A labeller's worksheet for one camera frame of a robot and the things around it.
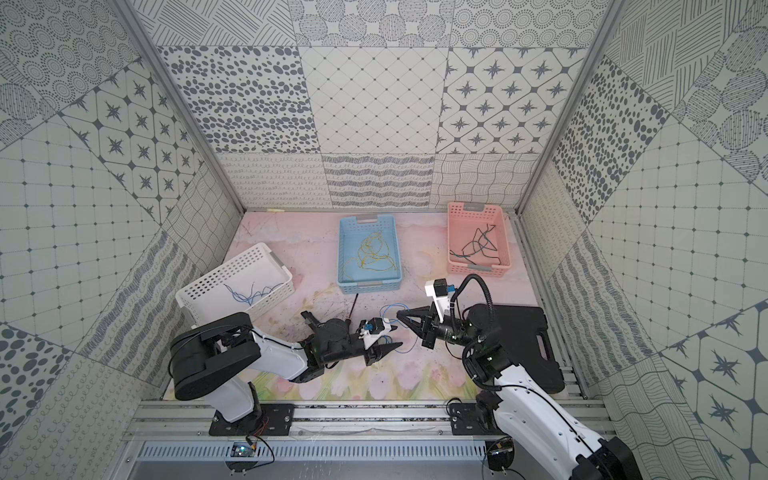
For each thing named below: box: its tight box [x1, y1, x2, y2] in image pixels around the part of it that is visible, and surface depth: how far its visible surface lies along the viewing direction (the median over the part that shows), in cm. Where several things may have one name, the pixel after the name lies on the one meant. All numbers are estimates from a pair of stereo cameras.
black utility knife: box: [300, 310, 320, 328], surface depth 94 cm
